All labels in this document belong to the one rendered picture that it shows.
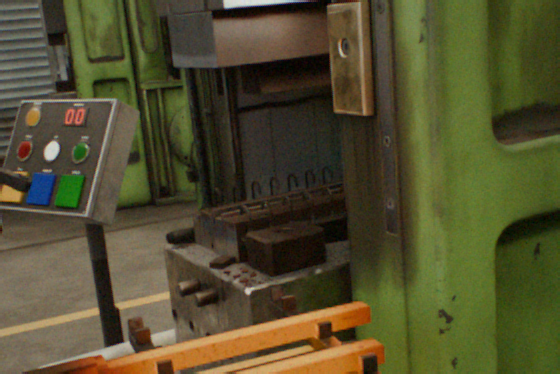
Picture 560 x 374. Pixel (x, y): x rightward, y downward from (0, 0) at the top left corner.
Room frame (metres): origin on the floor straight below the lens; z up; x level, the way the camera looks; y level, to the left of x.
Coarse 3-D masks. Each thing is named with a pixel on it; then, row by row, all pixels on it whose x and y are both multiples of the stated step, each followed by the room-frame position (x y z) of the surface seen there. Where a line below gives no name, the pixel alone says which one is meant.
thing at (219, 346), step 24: (312, 312) 0.99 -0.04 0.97; (336, 312) 0.99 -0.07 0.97; (360, 312) 0.99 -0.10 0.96; (216, 336) 0.94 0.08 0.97; (240, 336) 0.94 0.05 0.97; (264, 336) 0.94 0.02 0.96; (288, 336) 0.95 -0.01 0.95; (72, 360) 0.89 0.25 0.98; (96, 360) 0.89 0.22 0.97; (120, 360) 0.90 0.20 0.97; (144, 360) 0.89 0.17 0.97; (192, 360) 0.91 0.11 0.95
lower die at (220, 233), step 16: (288, 192) 1.65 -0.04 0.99; (320, 192) 1.58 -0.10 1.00; (336, 192) 1.59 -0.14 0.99; (224, 208) 1.52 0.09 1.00; (256, 208) 1.50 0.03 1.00; (272, 208) 1.51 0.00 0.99; (288, 208) 1.50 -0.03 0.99; (304, 208) 1.50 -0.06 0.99; (320, 208) 1.51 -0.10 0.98; (336, 208) 1.53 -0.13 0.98; (208, 224) 1.53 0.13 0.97; (224, 224) 1.47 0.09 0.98; (240, 224) 1.43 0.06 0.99; (256, 224) 1.45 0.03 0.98; (208, 240) 1.54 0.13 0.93; (224, 240) 1.47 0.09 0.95; (240, 256) 1.43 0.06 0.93
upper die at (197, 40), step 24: (168, 24) 1.60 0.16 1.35; (192, 24) 1.50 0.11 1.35; (216, 24) 1.43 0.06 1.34; (240, 24) 1.45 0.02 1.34; (264, 24) 1.47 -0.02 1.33; (288, 24) 1.50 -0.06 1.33; (312, 24) 1.52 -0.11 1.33; (192, 48) 1.51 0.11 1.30; (216, 48) 1.43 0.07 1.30; (240, 48) 1.45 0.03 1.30; (264, 48) 1.47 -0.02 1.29; (288, 48) 1.49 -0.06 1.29; (312, 48) 1.52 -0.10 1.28
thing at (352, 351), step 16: (320, 352) 0.86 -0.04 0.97; (336, 352) 0.86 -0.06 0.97; (352, 352) 0.85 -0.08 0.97; (368, 352) 0.86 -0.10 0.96; (256, 368) 0.84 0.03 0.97; (272, 368) 0.83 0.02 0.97; (288, 368) 0.83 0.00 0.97; (304, 368) 0.83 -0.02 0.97; (320, 368) 0.84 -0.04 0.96; (336, 368) 0.84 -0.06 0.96; (352, 368) 0.85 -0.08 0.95
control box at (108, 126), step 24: (24, 120) 2.02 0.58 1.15; (48, 120) 1.96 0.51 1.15; (72, 120) 1.91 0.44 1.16; (96, 120) 1.86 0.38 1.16; (120, 120) 1.86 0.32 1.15; (48, 144) 1.92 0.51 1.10; (72, 144) 1.88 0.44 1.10; (96, 144) 1.83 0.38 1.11; (120, 144) 1.85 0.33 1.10; (24, 168) 1.94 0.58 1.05; (48, 168) 1.89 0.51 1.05; (72, 168) 1.84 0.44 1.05; (96, 168) 1.79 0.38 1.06; (120, 168) 1.84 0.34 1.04; (0, 192) 1.95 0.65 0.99; (96, 192) 1.78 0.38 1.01; (24, 216) 1.97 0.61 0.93; (48, 216) 1.88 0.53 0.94; (72, 216) 1.79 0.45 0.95; (96, 216) 1.77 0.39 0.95
